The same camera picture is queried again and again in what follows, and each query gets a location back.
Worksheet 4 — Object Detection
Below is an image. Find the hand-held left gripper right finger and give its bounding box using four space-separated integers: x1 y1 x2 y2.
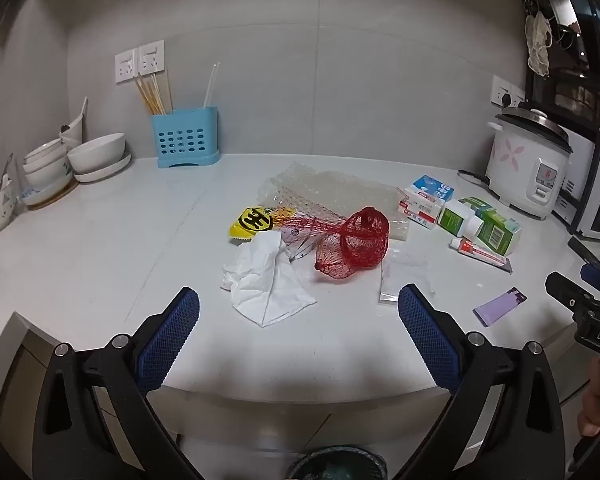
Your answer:
390 284 566 480

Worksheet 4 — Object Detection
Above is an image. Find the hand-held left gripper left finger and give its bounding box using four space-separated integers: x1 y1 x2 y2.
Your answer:
32 286 206 480

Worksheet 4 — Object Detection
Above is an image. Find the white bottle green label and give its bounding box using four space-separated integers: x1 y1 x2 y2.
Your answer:
437 199 484 239

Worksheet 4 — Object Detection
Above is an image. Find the yellow snack packet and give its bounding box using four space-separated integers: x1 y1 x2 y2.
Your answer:
228 205 301 247

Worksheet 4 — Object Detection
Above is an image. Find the teal trash bin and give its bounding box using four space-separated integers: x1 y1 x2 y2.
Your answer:
285 443 389 480

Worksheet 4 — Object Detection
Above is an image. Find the clear bubble wrap sheet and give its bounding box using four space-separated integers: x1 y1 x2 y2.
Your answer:
257 160 412 242

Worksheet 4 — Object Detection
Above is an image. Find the black flat device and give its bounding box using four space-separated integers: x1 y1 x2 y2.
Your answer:
567 236 600 269

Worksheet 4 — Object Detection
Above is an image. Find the clear plastic bag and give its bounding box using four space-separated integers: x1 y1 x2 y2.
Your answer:
378 254 432 306

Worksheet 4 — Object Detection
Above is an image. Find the white microwave oven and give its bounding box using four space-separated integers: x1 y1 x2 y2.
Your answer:
550 125 600 244

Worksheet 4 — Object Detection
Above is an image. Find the green white box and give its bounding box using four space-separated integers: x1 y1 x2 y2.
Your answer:
457 196 523 256

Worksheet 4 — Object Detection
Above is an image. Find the white red ointment tube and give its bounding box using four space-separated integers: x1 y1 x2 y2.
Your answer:
448 237 514 274

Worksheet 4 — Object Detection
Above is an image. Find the crumpled white tissue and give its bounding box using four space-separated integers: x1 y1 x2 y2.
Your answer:
220 232 319 329

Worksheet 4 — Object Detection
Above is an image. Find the red mesh net bag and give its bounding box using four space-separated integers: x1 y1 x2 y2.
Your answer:
270 204 391 281

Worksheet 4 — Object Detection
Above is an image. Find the white red medicine box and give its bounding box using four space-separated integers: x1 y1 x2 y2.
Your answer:
403 187 444 217
397 204 439 231

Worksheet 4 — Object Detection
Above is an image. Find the white floral rice cooker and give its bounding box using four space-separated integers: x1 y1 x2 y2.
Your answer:
485 107 574 221

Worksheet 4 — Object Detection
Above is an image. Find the blue white milk carton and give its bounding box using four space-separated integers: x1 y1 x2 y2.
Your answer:
410 175 455 206

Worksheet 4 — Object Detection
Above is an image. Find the clear printed wrapper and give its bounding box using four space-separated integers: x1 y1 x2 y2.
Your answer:
279 225 327 264

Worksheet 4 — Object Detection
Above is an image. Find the white plate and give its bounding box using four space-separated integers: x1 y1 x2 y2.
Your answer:
73 152 132 184

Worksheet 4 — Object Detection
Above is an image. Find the black metal rack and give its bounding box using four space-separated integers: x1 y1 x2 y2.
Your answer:
520 0 600 241

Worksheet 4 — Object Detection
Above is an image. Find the large white bowl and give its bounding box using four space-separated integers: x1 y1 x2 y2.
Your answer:
67 132 127 175

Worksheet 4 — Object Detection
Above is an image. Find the blue perforated utensil holder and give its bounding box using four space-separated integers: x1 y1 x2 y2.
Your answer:
152 106 221 169

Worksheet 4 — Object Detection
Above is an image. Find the stack of white bowls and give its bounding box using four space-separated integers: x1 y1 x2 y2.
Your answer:
20 137 79 207

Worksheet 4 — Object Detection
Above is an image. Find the bundle of wooden chopsticks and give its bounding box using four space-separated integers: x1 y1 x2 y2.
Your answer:
134 72 174 116

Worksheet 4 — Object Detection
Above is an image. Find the hanging white mesh cloth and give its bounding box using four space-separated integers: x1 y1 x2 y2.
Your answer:
524 12 554 76

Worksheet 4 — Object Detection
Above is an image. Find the white plastic straw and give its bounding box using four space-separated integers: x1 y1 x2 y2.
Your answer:
203 62 220 110

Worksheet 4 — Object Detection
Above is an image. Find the black power cord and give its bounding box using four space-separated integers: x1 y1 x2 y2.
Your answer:
456 168 497 194

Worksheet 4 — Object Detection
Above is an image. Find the white wall socket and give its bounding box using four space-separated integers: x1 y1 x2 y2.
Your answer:
490 74 526 109
115 50 141 84
139 40 166 74

